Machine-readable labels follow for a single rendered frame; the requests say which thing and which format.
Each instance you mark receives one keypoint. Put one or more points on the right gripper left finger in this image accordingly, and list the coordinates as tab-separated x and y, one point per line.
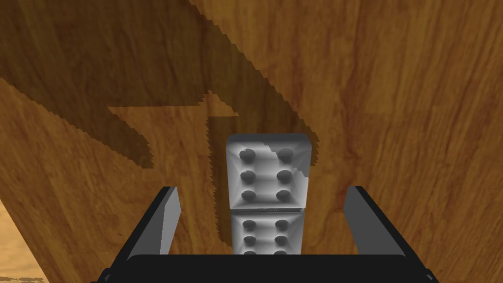
157	228

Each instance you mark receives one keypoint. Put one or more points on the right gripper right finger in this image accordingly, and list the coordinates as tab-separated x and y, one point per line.
371	226

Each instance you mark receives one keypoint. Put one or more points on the grey domino block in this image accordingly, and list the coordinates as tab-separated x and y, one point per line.
267	188

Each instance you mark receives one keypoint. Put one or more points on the brown wooden table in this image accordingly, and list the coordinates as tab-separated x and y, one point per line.
393	98

